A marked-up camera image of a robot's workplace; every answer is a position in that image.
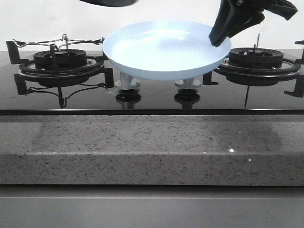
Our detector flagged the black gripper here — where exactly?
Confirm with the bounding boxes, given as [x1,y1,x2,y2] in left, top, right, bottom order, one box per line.
[209,0,298,46]

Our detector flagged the light blue plate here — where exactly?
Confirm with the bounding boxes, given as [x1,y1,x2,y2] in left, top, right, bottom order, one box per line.
[103,20,231,81]

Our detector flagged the black frying pan green handle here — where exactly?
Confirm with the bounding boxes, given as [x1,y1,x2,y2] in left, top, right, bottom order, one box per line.
[81,0,137,7]

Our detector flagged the black empty burner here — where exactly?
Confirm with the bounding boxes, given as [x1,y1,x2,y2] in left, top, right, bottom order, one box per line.
[228,47,284,69]

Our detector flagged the black empty burner grate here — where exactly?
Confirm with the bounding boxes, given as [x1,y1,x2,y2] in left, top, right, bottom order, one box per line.
[201,50,304,106]

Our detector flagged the silver right stove knob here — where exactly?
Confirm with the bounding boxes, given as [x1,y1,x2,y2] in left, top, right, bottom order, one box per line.
[175,78,201,89]

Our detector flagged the silver stove knob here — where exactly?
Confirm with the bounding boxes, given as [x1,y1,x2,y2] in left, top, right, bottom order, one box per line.
[114,72,141,90]
[175,78,201,89]

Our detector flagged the silver left stove knob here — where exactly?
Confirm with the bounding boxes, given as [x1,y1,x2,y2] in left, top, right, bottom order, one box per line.
[114,72,141,90]

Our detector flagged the black pan support grate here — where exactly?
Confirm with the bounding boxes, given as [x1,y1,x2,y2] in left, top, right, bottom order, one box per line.
[6,34,113,84]

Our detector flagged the black burner under pan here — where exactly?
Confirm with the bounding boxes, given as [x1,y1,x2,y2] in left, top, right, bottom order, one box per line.
[33,49,87,69]

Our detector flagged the black glass gas cooktop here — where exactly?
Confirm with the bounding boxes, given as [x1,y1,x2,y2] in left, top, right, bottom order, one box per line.
[0,51,304,115]

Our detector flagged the wire pan support ring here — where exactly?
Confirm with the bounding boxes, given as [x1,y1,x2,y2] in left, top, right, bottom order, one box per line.
[13,34,105,52]

